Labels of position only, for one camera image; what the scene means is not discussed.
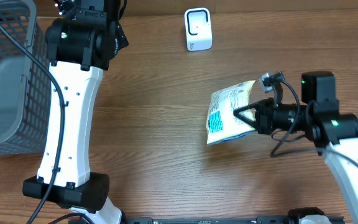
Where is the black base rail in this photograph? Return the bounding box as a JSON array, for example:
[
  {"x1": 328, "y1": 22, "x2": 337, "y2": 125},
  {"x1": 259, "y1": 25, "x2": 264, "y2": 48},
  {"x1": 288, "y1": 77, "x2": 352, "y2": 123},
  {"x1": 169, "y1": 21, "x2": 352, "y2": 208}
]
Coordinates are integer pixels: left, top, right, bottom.
[{"x1": 124, "y1": 215, "x2": 300, "y2": 224}]

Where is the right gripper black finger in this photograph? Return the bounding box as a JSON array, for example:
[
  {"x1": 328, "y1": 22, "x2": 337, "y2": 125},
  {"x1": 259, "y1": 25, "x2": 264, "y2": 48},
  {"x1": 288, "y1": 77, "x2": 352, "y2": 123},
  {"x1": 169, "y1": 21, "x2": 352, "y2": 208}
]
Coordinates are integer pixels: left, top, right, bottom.
[
  {"x1": 234, "y1": 112, "x2": 257, "y2": 129},
  {"x1": 233, "y1": 103, "x2": 259, "y2": 116}
]

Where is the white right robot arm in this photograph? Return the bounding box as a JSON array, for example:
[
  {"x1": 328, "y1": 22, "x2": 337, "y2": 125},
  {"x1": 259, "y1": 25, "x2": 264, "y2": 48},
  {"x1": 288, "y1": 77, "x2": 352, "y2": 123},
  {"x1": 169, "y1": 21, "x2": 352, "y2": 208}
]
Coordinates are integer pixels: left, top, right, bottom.
[{"x1": 233, "y1": 71, "x2": 358, "y2": 223}]

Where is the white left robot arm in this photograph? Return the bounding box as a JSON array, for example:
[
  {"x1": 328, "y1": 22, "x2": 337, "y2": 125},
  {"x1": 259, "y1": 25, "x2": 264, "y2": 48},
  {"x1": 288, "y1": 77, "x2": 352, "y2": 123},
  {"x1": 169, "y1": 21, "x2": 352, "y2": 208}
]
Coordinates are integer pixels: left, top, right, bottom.
[{"x1": 22, "y1": 0, "x2": 129, "y2": 224}]

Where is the yellow snack bag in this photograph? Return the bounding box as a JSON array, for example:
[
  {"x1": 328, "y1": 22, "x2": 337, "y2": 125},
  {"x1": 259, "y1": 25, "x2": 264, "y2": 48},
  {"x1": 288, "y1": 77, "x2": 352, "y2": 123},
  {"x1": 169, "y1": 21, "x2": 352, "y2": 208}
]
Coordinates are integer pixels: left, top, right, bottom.
[{"x1": 206, "y1": 80, "x2": 255, "y2": 145}]

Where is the white barcode scanner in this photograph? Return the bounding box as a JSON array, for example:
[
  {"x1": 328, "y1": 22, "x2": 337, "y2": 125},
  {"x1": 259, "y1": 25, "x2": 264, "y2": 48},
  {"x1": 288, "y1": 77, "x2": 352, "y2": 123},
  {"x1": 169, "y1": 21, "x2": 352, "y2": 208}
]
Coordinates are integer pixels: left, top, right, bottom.
[{"x1": 184, "y1": 7, "x2": 213, "y2": 52}]

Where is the dark grey plastic basket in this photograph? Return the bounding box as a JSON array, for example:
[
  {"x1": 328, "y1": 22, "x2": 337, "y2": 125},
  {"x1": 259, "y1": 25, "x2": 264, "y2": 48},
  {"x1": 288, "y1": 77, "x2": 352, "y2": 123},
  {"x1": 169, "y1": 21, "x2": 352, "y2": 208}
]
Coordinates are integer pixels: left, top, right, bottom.
[{"x1": 0, "y1": 0, "x2": 52, "y2": 155}]

